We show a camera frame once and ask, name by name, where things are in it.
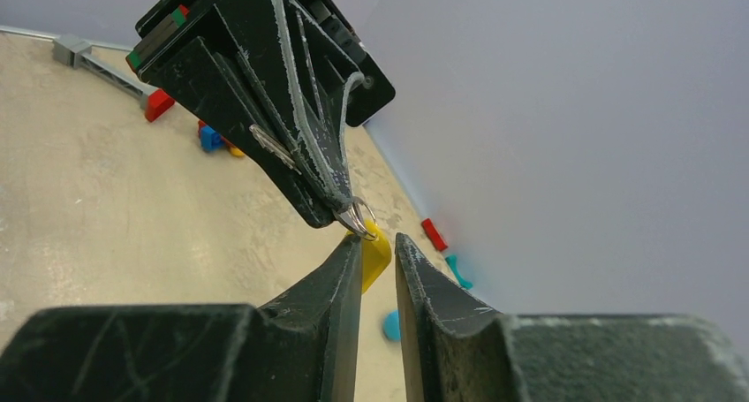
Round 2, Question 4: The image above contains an aluminium frame rail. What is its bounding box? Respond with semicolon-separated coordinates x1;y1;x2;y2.
1;25;132;51

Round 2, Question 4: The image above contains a yellow key tag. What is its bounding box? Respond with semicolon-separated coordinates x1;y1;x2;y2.
359;219;393;294

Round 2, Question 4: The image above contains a teal toy piece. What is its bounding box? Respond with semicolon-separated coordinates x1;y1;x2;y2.
445;254;473;290

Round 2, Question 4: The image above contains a colourful block stack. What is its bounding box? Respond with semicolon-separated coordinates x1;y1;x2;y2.
197;120;245;157

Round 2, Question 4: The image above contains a blue cylinder tube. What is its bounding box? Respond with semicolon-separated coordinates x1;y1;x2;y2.
382;310;401;342

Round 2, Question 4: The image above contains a red toy block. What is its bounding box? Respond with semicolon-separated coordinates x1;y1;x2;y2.
420;218;449;252

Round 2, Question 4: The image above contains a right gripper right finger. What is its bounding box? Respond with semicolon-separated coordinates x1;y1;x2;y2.
395;233;748;401

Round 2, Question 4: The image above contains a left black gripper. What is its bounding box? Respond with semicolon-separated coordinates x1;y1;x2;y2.
135;0;396;229

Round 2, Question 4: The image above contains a grey bar with red end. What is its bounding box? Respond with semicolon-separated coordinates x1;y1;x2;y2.
52;34;175;122

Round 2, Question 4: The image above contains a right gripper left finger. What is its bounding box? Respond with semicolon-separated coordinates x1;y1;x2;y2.
1;236;362;401

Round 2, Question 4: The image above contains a silver keyring with keys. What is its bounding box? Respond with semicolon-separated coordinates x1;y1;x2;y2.
250;125;376;241

